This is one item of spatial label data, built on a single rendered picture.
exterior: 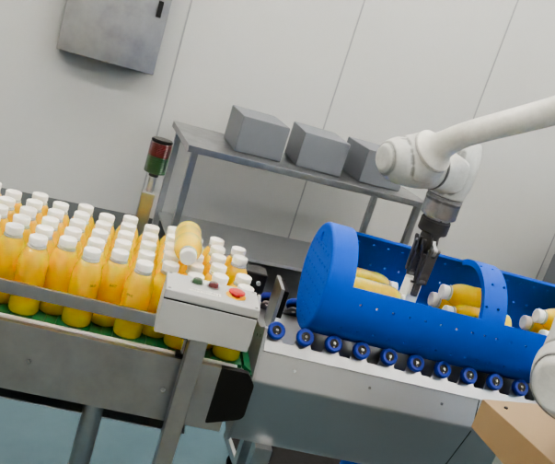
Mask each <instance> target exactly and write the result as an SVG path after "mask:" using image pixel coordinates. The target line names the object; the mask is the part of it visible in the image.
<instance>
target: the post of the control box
mask: <svg viewBox="0 0 555 464"><path fill-rule="evenodd" d="M207 346H208V343H203V342H196V341H192V340H188V341H187V344H186V348H185V351H184V355H183V357H182V361H181V364H180V367H179V372H178V376H177V379H176V382H175V386H174V389H173V392H172V395H171V398H170V402H169V405H168V410H167V413H166V417H165V420H164V423H163V426H162V429H161V433H160V436H159V439H158V442H157V446H156V451H155V454H154V457H153V461H152V464H172V461H173V458H174V456H175V452H176V449H177V446H178V442H179V438H180V434H181V431H182V428H183V425H184V422H185V419H186V416H187V412H188V409H189V407H190V403H191V398H192V394H193V391H194V389H195V386H196V382H197V379H198V376H199V373H200V370H201V367H202V361H203V358H204V355H205V352H206V349H207Z"/></svg>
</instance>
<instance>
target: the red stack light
mask: <svg viewBox="0 0 555 464"><path fill-rule="evenodd" d="M172 147H173V145H161V144H158V143H156V142H154V141H153V140H151V142H150V146H149V149H148V154H149V155H151V156H153V157H158V158H163V159H169V158H170V154H171V150H172Z"/></svg>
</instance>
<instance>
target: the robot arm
mask: <svg viewBox="0 0 555 464"><path fill-rule="evenodd" d="M551 126H555V96H552V97H549V98H546V99H541V100H538V101H534V102H531V103H527V104H525V105H521V106H518V107H514V108H511V109H508V110H502V111H499V112H495V113H493V114H489V115H485V116H482V117H479V118H476V119H473V120H469V121H466V122H462V123H459V124H456V125H454V126H451V127H449V128H446V129H444V130H443V131H440V132H437V133H434V132H432V131H429V130H424V131H421V132H419V133H413V134H408V135H404V136H403V137H400V136H398V137H393V138H390V139H388V140H386V141H385V142H384V143H382V144H381V146H380V147H379V148H378V150H377V152H376V166H377V168H378V170H379V173H380V174H381V175H382V176H383V177H384V178H385V179H386V180H389V181H391V182H393V183H395V184H398V185H400V186H404V187H409V188H414V189H428V191H427V192H426V195H425V198H424V201H423V204H422V208H421V210H422V212H423V213H424V214H422V216H421V219H420V221H419V224H418V228H419V229H420V230H421V231H422V232H421V234H418V233H416V234H415V236H414V240H413V244H412V247H411V249H410V254H409V257H408V259H407V262H406V265H405V269H406V270H407V271H406V275H405V277H404V280H403V283H402V285H401V288H400V290H399V292H400V293H402V294H403V295H405V297H404V300H407V301H410V302H414V303H415V302H416V299H417V297H418V294H419V292H420V290H421V287H422V285H427V282H428V280H429V277H430V275H431V272H432V270H433V268H434V265H435V262H436V260H437V258H438V257H439V255H440V253H441V250H438V249H437V246H438V242H439V238H444V237H446V236H447V233H448V231H449V228H450V226H451V224H450V223H453V222H456V220H457V215H458V213H459V210H460V208H461V206H462V203H463V201H464V199H465V197H466V196H467V194H468V193H469V192H470V190H471V188H472V185H473V183H474V181H475V179H476V177H477V174H478V171H479V167H480V161H481V154H482V145H481V143H484V142H489V141H492V140H496V139H500V138H504V137H508V136H512V135H517V134H521V133H528V132H532V131H535V130H539V129H544V128H548V127H551ZM530 388H531V392H532V395H533V397H534V399H535V401H536V403H537V404H538V406H539V407H540V408H541V409H542V410H543V411H544V412H545V413H546V414H547V415H549V416H550V417H552V418H553V419H555V318H554V320H553V322H552V325H551V328H550V330H549V334H548V336H547V338H546V341H545V342H544V344H543V346H542V347H541V348H540V349H539V350H538V352H537V354H536V356H535V358H534V361H533V364H532V366H531V371H530Z"/></svg>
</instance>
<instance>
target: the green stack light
mask: <svg viewBox="0 0 555 464"><path fill-rule="evenodd" d="M168 161H169V159H163V158H158V157H153V156H151V155H149V154H148V153H147V157H146V161H145V166H144V170H145V171H146V172H148V173H151V174H154V175H158V176H164V175H166V171H167V168H168Z"/></svg>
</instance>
